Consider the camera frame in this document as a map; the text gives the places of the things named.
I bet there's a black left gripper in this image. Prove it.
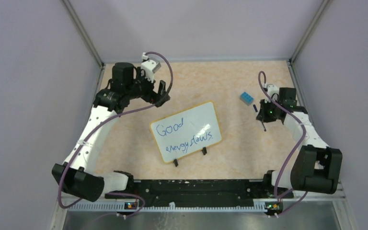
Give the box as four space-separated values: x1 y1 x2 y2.
126 67 170 107

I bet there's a white whiteboard marker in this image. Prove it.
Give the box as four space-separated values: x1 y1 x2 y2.
261 122 267 132

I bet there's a yellow framed whiteboard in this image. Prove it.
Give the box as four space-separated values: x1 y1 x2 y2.
149 101 223 163

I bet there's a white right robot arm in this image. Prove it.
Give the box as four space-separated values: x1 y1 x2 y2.
256 84 343 197

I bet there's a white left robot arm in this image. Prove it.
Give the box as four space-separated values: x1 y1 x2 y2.
52 59 170 208

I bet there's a light blue toy brick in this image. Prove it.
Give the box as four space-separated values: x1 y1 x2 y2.
240 92 254 106

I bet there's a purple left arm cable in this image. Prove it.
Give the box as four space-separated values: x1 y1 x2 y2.
57 51 174 219

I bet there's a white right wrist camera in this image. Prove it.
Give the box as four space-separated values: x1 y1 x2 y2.
263 83 279 101

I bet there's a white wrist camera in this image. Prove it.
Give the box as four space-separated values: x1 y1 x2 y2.
263 83 279 101
140 52 161 83

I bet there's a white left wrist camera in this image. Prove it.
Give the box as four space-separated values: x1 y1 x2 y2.
140 52 161 83

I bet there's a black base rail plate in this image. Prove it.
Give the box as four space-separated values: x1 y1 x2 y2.
104 179 294 209

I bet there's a white slotted cable duct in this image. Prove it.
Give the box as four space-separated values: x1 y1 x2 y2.
69 201 267 212

